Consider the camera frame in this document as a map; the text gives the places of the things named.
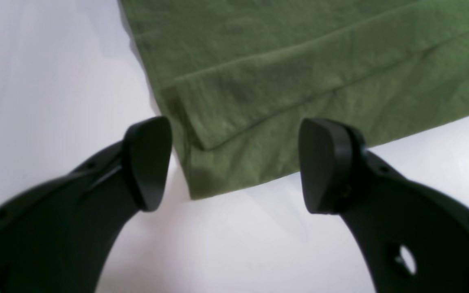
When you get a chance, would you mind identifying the image-right left gripper right finger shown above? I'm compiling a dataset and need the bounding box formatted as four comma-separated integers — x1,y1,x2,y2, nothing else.
298,118,469,293

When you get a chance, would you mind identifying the image-right left gripper left finger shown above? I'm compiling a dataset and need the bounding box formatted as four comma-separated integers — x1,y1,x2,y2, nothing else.
0,116,172,293

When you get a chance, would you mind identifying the olive green T-shirt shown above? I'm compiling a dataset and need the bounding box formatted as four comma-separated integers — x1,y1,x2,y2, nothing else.
121,0,469,200

